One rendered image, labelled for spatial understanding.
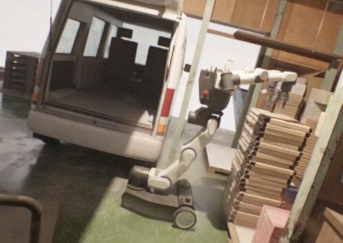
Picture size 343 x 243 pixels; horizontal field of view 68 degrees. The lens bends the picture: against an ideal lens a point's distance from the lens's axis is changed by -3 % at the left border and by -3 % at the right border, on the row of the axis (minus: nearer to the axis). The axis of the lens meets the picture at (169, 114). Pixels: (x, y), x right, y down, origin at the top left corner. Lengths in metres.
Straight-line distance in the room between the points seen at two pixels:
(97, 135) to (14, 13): 5.49
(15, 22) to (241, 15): 5.45
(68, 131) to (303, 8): 4.05
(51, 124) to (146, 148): 1.03
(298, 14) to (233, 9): 1.07
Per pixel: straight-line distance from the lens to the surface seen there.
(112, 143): 2.76
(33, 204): 1.15
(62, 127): 2.91
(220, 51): 6.43
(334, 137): 1.48
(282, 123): 2.30
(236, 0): 4.77
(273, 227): 2.03
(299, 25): 4.99
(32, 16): 7.53
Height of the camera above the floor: 1.39
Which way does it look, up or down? 12 degrees down
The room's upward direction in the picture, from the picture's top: 13 degrees clockwise
